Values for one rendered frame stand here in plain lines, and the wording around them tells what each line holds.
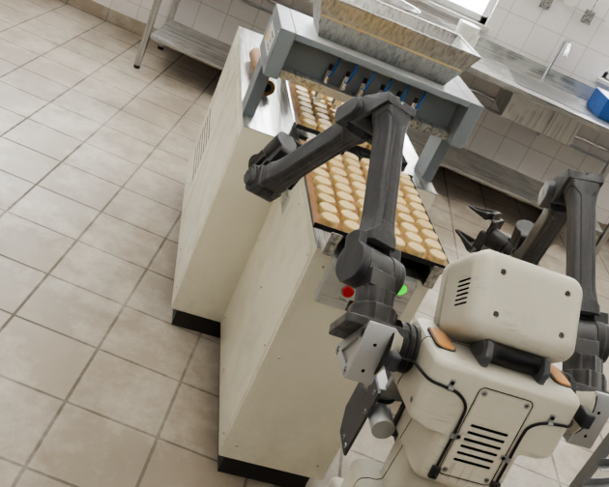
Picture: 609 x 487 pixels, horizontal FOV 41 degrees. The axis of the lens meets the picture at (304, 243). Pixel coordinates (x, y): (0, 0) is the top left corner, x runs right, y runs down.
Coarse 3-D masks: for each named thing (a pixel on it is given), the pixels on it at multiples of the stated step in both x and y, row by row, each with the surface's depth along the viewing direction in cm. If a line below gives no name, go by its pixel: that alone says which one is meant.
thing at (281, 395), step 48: (288, 192) 258; (288, 240) 239; (240, 288) 284; (288, 288) 222; (240, 336) 261; (288, 336) 222; (240, 384) 241; (288, 384) 230; (336, 384) 231; (240, 432) 237; (288, 432) 238; (336, 432) 240; (288, 480) 252
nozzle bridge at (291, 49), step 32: (288, 32) 250; (288, 64) 264; (320, 64) 265; (352, 64) 266; (384, 64) 263; (256, 96) 270; (352, 96) 266; (416, 96) 273; (448, 96) 265; (416, 128) 273; (448, 128) 279
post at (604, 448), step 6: (606, 438) 255; (600, 444) 256; (606, 444) 255; (594, 450) 258; (600, 450) 256; (606, 450) 255; (594, 456) 258; (600, 456) 256; (606, 456) 257; (588, 462) 259; (594, 462) 257; (582, 468) 261; (588, 468) 259; (594, 468) 258; (582, 474) 261; (588, 474) 259; (576, 480) 262; (582, 480) 260; (570, 486) 264; (576, 486) 262
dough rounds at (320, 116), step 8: (296, 88) 296; (304, 88) 299; (296, 96) 292; (304, 96) 291; (312, 96) 297; (296, 104) 285; (304, 104) 282; (312, 104) 290; (320, 104) 289; (328, 104) 294; (296, 112) 277; (304, 112) 274; (312, 112) 278; (320, 112) 282; (328, 112) 291; (296, 120) 270; (304, 120) 267; (312, 120) 272; (320, 120) 274; (328, 120) 278; (312, 128) 267; (320, 128) 268; (368, 144) 278
